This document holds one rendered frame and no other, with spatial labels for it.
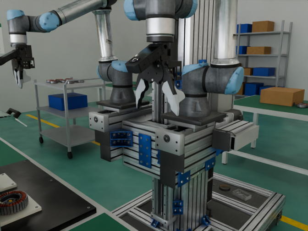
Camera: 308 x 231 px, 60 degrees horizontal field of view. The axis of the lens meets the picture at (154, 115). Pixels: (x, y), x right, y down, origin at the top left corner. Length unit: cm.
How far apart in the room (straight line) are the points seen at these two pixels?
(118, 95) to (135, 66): 89
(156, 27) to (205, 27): 85
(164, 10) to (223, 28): 46
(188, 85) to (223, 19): 30
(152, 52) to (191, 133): 57
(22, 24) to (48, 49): 545
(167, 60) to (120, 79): 80
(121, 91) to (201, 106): 52
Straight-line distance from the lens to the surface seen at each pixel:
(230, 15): 112
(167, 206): 164
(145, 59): 65
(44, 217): 103
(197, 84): 117
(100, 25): 163
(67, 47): 710
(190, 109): 118
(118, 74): 151
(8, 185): 128
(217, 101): 162
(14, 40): 144
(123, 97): 151
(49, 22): 133
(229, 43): 112
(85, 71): 734
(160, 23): 69
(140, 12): 86
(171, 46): 73
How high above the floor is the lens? 131
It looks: 13 degrees down
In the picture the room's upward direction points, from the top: straight up
